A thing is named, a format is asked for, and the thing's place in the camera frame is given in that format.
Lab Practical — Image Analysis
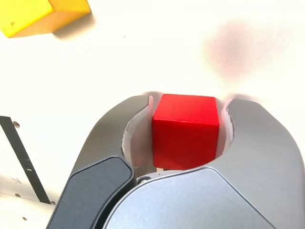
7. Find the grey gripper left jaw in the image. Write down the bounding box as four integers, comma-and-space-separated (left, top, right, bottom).
46, 94, 154, 229

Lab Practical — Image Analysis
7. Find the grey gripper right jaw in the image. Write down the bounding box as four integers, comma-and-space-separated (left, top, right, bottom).
92, 97, 305, 229

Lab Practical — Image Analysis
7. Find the red cube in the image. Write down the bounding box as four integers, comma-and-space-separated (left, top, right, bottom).
152, 94, 220, 171

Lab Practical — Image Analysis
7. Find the yellow cube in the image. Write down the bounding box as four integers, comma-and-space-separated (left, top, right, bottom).
0, 0, 92, 38

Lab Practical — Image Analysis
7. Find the black tape strip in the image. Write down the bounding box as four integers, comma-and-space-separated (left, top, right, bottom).
0, 116, 52, 205

